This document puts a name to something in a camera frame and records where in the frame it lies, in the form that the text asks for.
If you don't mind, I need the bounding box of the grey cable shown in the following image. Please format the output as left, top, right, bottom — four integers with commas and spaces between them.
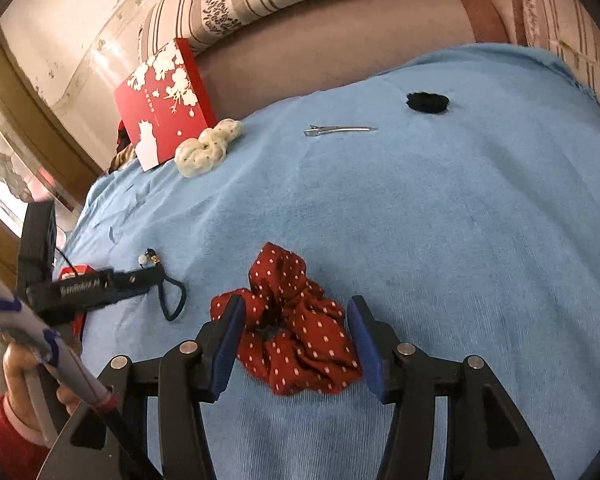
26, 367, 60, 448

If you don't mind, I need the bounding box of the cream dotted scrunchie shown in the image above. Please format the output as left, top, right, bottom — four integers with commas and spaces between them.
174, 119, 244, 178

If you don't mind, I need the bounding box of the blue cloth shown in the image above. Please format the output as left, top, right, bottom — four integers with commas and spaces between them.
55, 42, 600, 480

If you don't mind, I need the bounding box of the person's left hand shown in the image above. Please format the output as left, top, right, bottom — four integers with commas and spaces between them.
2, 343, 82, 417

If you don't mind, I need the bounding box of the thin hair elastic with pearl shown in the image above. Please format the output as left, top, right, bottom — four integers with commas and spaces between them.
139, 247, 187, 322

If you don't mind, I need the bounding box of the thick braided black hair tie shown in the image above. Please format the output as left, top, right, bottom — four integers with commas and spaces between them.
405, 91, 452, 114

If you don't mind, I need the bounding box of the silver hair clip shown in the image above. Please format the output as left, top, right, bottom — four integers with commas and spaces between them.
303, 124, 378, 137

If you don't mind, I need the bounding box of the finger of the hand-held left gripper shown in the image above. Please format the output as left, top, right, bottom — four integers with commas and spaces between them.
107, 266, 167, 302

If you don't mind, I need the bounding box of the brown wooden frame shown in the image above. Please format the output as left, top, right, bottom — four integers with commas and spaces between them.
0, 25, 103, 206

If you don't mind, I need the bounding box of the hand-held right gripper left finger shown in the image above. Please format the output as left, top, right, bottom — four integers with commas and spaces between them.
37, 294, 247, 480

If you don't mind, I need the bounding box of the striped floral cushion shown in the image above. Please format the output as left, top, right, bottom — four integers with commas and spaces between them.
522, 0, 600, 126

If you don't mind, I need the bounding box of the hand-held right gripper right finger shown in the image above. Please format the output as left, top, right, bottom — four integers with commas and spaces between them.
346, 295, 556, 480

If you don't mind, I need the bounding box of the red floral box lid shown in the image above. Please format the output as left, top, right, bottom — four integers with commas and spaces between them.
114, 38, 217, 172

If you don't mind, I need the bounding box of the mauve sofa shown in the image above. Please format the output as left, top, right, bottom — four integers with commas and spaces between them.
195, 0, 511, 116

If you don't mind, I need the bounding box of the red gift box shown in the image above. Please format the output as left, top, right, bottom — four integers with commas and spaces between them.
56, 264, 97, 348

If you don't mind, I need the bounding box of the red polka dot scrunchie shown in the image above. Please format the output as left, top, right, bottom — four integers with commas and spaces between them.
210, 241, 363, 396

